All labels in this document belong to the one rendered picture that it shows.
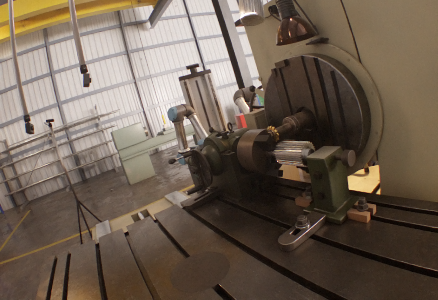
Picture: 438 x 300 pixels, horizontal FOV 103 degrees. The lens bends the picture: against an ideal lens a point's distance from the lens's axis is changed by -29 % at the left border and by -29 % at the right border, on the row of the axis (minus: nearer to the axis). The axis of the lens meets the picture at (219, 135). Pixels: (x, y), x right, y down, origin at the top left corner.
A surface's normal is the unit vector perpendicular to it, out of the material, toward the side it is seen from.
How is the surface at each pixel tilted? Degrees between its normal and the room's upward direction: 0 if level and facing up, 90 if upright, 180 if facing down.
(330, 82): 90
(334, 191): 90
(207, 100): 90
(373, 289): 0
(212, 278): 0
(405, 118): 90
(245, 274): 0
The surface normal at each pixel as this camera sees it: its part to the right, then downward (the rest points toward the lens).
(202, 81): 0.35, 0.05
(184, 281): -0.28, -0.95
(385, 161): -0.83, 0.32
